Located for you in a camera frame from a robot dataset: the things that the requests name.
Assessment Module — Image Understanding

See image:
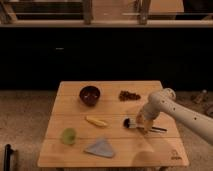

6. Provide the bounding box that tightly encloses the wooden shelf frame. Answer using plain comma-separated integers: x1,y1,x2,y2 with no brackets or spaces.
0,0,213,28

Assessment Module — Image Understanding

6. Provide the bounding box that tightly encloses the green cup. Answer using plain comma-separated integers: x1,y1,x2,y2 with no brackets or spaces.
61,128,77,145

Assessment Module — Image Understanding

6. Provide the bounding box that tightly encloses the purple bowl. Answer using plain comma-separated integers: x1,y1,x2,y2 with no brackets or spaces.
79,86,101,107

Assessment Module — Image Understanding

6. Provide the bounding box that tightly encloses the black object at floor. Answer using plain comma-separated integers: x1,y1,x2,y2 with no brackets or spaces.
3,144,14,171

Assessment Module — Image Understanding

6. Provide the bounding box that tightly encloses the blue folded cloth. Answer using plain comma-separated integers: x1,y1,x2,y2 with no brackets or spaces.
84,138,115,158

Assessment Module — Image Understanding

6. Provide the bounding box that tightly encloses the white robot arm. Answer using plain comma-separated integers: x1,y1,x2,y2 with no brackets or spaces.
136,88,213,146

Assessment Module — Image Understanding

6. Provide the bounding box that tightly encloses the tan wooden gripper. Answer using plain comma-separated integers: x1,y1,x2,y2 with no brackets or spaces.
136,114,154,134

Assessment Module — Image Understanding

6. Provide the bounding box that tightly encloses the black-bristled brush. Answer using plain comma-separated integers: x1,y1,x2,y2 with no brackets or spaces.
123,118,166,133

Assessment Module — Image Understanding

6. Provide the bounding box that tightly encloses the yellow banana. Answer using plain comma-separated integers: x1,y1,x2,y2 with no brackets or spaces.
85,116,108,127

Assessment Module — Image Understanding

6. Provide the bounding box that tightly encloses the bunch of dark grapes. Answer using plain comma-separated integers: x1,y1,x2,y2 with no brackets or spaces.
119,91,141,101

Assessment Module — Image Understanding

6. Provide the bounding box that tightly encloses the wooden folding table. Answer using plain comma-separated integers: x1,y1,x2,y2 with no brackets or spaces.
38,81,189,168

